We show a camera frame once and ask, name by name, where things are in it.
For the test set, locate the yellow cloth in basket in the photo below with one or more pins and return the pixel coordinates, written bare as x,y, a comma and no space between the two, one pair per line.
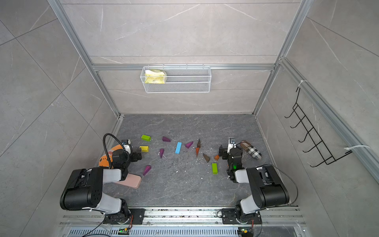
155,76

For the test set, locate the orange red wedge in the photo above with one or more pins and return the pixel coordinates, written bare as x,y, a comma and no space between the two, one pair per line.
197,151

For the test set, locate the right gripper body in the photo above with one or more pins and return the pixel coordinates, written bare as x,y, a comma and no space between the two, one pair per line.
225,155

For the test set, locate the white wire mesh basket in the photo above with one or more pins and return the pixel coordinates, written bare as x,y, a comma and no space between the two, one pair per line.
180,79

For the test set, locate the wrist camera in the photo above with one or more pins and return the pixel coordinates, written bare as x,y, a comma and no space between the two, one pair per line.
231,143
126,143

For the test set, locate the plaid patterned pouch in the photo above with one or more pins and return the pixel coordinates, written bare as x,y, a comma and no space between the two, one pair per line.
251,150

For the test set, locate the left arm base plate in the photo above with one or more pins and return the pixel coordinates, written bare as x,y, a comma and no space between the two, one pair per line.
134,216

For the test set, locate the black wire hook rack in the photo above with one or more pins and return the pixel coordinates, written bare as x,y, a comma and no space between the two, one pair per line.
313,135

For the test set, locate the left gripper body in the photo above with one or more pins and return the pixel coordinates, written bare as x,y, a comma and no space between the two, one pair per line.
133,157

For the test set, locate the pink rounded case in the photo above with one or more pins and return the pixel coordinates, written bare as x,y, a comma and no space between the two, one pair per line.
131,181

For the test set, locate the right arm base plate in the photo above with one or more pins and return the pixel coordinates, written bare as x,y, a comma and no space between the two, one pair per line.
233,216

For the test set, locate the brown wedge flat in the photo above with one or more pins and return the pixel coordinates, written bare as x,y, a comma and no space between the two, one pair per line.
206,158

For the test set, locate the light blue long block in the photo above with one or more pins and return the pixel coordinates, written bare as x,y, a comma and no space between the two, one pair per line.
178,148

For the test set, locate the metal front rail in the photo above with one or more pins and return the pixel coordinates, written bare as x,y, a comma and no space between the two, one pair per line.
187,222

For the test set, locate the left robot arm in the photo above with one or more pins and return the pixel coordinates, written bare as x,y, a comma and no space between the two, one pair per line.
84,189

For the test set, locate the yellow block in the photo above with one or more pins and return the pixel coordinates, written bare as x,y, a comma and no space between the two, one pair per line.
144,149

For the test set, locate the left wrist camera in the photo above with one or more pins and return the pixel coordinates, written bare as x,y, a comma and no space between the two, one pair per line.
126,143

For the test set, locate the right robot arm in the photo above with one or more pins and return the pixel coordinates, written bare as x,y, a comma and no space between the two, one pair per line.
267,188

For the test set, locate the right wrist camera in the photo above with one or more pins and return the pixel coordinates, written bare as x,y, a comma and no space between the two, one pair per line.
231,143

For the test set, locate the orange plush fish toy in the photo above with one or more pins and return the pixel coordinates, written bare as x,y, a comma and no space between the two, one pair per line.
107,159

